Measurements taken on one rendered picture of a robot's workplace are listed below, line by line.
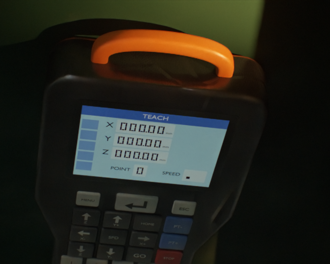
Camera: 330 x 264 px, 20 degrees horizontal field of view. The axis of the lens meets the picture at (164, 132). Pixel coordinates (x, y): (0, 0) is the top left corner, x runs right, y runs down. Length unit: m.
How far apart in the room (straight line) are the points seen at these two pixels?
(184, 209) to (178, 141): 0.04
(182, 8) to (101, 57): 0.04
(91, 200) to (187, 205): 0.04
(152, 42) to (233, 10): 0.03
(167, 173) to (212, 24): 0.07
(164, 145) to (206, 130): 0.02
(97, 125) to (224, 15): 0.07
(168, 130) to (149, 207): 0.05
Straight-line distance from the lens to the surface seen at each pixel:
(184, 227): 0.43
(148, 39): 0.35
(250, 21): 0.37
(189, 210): 0.42
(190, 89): 0.36
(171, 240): 0.44
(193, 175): 0.40
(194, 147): 0.38
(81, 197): 0.41
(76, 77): 0.36
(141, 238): 0.43
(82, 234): 0.43
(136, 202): 0.41
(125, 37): 0.36
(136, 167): 0.39
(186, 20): 0.37
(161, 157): 0.39
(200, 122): 0.37
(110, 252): 0.44
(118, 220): 0.42
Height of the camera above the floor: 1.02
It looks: 41 degrees down
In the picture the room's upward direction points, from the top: 180 degrees clockwise
